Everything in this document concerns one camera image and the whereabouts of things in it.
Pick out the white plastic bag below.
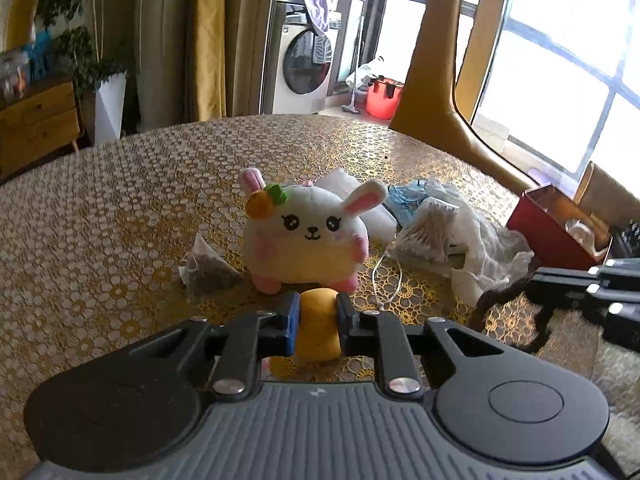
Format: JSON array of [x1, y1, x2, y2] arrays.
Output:
[[346, 56, 389, 89]]

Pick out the white planter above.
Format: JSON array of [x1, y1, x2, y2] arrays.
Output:
[[80, 72, 129, 146]]

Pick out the red bucket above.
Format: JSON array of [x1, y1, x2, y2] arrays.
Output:
[[366, 77, 404, 120]]

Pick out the bag of cotton swabs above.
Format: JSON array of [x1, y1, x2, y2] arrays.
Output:
[[387, 197, 467, 273]]

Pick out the clear plastic packet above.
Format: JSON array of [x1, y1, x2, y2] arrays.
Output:
[[566, 217, 610, 257]]

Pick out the purple cloth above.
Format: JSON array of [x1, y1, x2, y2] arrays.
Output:
[[297, 0, 332, 37]]

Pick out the mop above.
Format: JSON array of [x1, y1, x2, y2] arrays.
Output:
[[341, 15, 367, 114]]

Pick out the clear bag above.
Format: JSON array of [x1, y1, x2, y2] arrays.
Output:
[[0, 50, 31, 102]]

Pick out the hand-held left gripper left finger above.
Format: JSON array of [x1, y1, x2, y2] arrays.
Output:
[[132, 293, 302, 398]]

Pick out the beige standing air conditioner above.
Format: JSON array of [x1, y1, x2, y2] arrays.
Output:
[[136, 0, 195, 133]]

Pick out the large window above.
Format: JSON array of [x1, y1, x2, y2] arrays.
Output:
[[470, 0, 640, 177]]

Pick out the blue package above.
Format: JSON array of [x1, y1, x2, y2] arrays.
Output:
[[25, 35, 57, 79]]

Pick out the white washing machine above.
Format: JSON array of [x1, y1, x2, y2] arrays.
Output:
[[272, 0, 342, 115]]

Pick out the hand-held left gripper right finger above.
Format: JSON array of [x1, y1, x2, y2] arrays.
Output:
[[335, 291, 506, 399]]

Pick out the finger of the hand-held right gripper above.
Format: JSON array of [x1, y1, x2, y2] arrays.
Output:
[[532, 258, 640, 284], [525, 281, 640, 354]]

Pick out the white bunny plush toy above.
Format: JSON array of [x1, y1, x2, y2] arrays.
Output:
[[239, 167, 390, 295]]

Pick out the tan leather chair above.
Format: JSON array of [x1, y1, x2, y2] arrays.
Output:
[[389, 0, 540, 192]]

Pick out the pyramid tea bag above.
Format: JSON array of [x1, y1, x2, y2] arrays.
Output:
[[179, 232, 242, 303]]

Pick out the green potted plant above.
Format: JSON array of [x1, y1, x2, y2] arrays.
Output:
[[37, 0, 132, 97]]

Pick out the yellow soft toy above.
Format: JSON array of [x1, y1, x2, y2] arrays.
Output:
[[295, 287, 344, 363]]

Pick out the yellow curtain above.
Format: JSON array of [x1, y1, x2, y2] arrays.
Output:
[[192, 0, 277, 122]]

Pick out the red box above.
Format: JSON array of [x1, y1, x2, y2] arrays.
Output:
[[506, 184, 613, 272]]

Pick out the tan chair back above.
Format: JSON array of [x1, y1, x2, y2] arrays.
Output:
[[577, 160, 640, 233]]

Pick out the brown knitted cord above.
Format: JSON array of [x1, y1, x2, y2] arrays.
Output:
[[469, 279, 552, 356]]

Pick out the white string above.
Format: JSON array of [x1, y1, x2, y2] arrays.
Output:
[[371, 249, 404, 312]]

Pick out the wooden cabinet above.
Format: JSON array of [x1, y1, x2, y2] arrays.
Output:
[[0, 77, 87, 182]]

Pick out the yellow drape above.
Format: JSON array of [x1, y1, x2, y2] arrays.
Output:
[[0, 0, 47, 52]]

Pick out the blue face mask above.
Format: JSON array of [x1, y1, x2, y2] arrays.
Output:
[[385, 180, 441, 226]]

